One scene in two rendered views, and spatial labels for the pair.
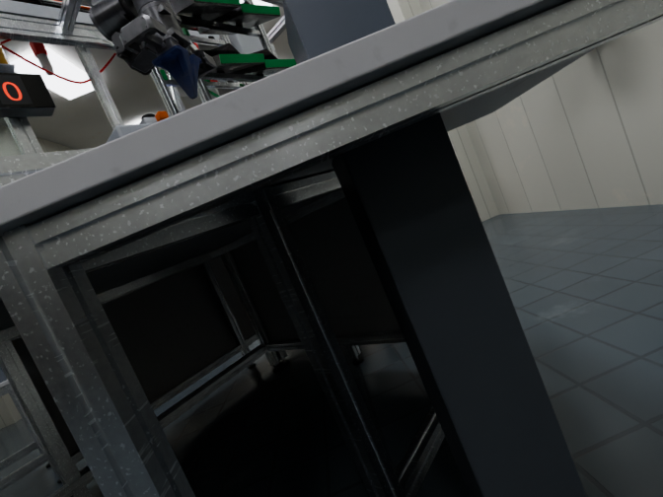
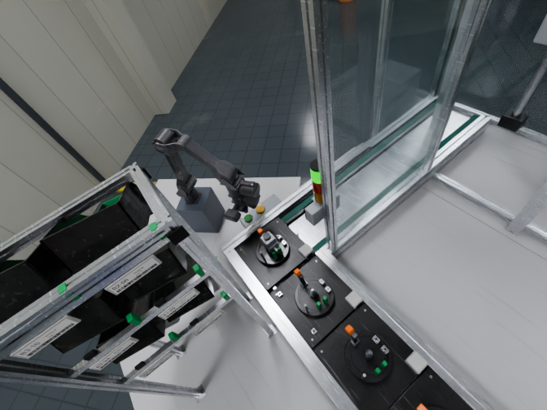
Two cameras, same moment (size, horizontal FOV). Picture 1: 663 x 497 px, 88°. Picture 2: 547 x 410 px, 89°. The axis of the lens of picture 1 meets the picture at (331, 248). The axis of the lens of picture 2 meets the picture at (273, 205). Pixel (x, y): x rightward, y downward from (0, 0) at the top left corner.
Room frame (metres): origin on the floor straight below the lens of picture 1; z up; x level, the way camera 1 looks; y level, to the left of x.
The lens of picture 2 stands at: (1.27, 0.56, 1.99)
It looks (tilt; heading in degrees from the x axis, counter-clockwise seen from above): 52 degrees down; 206
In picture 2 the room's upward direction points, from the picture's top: 19 degrees counter-clockwise
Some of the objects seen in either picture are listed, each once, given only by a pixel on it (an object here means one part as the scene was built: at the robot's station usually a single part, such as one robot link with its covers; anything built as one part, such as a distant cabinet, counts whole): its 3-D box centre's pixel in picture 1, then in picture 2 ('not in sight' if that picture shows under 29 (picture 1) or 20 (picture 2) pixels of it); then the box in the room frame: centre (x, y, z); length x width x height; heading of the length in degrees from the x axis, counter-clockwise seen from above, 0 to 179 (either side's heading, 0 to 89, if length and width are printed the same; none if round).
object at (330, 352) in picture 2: not in sight; (368, 355); (1.13, 0.63, 1.01); 0.24 x 0.24 x 0.13; 48
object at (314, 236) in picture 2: not in sight; (330, 219); (0.58, 0.48, 0.91); 0.84 x 0.28 x 0.10; 138
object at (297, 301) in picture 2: not in sight; (313, 293); (0.96, 0.45, 1.01); 0.24 x 0.24 x 0.13; 48
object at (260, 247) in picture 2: not in sight; (272, 249); (0.79, 0.26, 0.98); 0.14 x 0.14 x 0.02
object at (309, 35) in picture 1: (347, 62); (202, 210); (0.59, -0.15, 0.96); 0.14 x 0.14 x 0.20; 1
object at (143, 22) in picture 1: (166, 35); (238, 197); (0.64, 0.12, 1.14); 0.19 x 0.06 x 0.08; 165
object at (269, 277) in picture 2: not in sight; (273, 251); (0.79, 0.26, 0.96); 0.24 x 0.24 x 0.02; 48
